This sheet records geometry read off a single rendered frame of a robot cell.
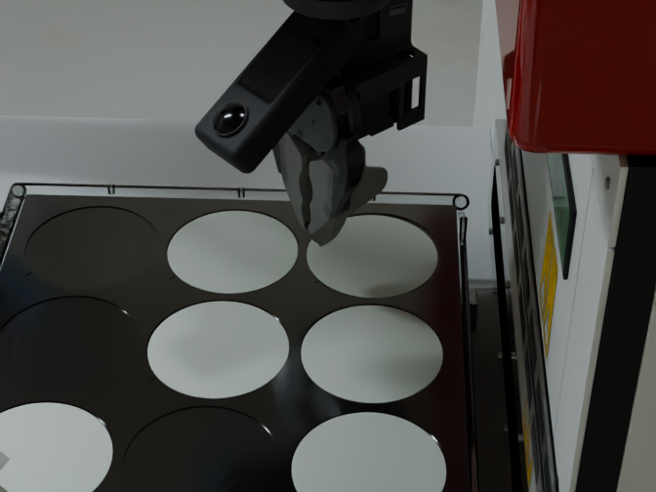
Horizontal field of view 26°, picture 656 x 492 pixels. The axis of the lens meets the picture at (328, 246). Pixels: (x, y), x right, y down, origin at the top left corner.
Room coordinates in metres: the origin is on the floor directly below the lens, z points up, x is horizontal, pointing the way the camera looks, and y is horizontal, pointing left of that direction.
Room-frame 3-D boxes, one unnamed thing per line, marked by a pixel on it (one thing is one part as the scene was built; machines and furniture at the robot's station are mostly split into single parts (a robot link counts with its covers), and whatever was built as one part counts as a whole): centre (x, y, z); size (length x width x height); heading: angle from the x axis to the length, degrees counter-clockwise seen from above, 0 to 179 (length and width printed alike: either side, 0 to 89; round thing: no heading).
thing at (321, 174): (0.80, -0.02, 0.98); 0.06 x 0.03 x 0.09; 128
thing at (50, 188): (0.91, 0.07, 0.90); 0.37 x 0.01 x 0.01; 88
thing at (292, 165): (0.82, 0.00, 0.98); 0.06 x 0.03 x 0.09; 128
